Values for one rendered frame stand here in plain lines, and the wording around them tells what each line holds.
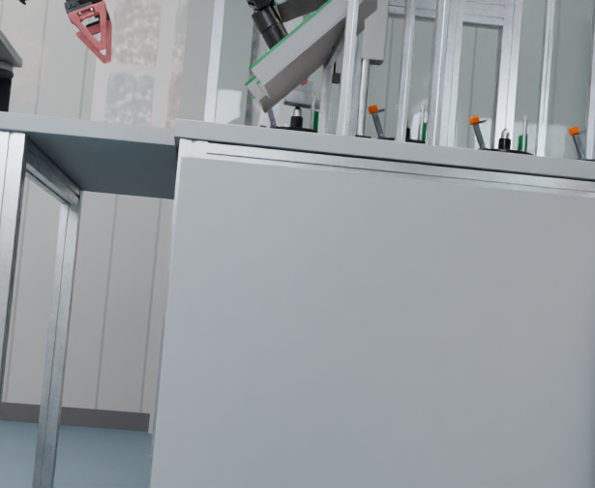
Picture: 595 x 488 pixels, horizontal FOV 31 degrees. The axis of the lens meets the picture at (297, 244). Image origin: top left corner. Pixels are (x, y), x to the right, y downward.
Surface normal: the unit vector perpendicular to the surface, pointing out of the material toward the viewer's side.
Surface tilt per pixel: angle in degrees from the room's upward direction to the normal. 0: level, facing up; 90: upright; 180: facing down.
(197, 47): 90
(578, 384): 90
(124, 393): 90
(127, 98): 90
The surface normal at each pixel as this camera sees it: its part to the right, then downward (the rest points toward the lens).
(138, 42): 0.08, -0.07
